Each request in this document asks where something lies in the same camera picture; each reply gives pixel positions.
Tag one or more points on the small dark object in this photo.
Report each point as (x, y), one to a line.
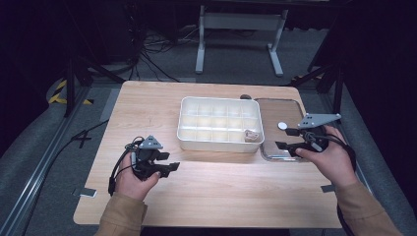
(245, 97)

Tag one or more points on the black cross tape mark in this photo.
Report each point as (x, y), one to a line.
(82, 139)

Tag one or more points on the person's left hand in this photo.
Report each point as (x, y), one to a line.
(131, 185)

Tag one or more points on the aluminium floor rail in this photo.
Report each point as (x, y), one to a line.
(36, 177)

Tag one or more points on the yellow and black floor tape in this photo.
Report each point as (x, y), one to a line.
(55, 97)

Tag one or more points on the black tripod stand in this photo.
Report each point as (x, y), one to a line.
(70, 88)
(337, 88)

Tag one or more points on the clear plastic lid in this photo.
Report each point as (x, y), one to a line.
(272, 111)

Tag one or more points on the person's right hand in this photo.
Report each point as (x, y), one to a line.
(337, 160)

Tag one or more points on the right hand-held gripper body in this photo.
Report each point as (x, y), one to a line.
(313, 139)

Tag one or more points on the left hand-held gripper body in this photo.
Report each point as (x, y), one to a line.
(147, 160)

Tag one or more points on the small white round object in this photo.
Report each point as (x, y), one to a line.
(282, 125)

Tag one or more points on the whitish soft fabric bundle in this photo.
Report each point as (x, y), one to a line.
(251, 135)

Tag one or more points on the white divided storage box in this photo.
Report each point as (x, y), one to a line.
(216, 146)

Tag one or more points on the white metal table frame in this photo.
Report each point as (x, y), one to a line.
(241, 22)

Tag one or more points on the grey tape piece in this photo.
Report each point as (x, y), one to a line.
(327, 188)
(85, 192)

